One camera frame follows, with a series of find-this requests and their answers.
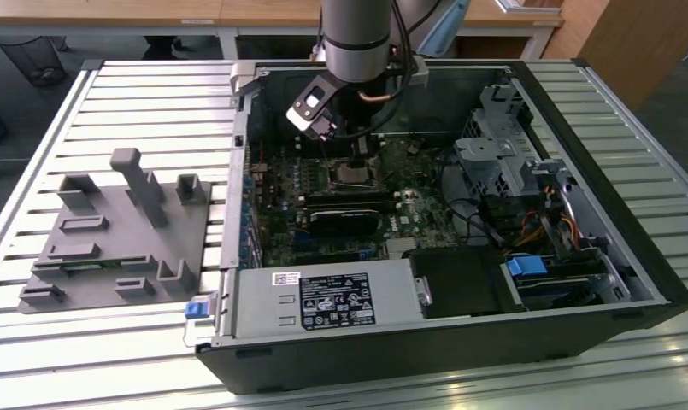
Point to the green RAM stick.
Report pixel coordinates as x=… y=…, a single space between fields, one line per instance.
x=90 y=265

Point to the wooden desk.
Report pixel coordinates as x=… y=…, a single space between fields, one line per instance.
x=150 y=10

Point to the black graphics card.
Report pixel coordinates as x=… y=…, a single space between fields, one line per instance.
x=344 y=222

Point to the black open PC case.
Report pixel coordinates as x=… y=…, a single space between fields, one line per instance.
x=377 y=363

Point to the silver chipset heat sink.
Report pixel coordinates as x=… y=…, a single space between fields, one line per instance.
x=404 y=247

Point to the silver drive cage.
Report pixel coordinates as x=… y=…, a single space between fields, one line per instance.
x=492 y=171

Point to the silver power supply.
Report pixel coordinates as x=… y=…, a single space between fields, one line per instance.
x=264 y=307

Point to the blue disk carrier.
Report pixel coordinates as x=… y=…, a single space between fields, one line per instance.
x=525 y=267

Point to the pale blue teach pendant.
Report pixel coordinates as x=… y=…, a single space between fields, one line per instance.
x=443 y=30

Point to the wooden cabinet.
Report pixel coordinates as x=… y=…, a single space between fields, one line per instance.
x=635 y=42

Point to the black mesh waste bin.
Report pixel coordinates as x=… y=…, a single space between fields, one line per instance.
x=33 y=55

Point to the blue case latch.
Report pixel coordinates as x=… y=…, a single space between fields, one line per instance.
x=197 y=310

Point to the black plastic shroud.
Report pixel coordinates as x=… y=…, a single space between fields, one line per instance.
x=464 y=282

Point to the grey parts rack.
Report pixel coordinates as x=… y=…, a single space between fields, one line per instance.
x=128 y=239

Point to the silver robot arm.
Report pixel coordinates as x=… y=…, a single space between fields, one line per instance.
x=355 y=38

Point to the black disk drive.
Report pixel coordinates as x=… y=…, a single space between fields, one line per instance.
x=555 y=290

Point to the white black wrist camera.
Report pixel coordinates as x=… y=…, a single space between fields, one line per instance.
x=314 y=107

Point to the green motherboard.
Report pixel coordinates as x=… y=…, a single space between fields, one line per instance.
x=424 y=213

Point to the black RAM slot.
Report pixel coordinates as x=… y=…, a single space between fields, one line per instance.
x=349 y=197
x=349 y=205

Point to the CPU socket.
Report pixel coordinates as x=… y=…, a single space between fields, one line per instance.
x=379 y=177

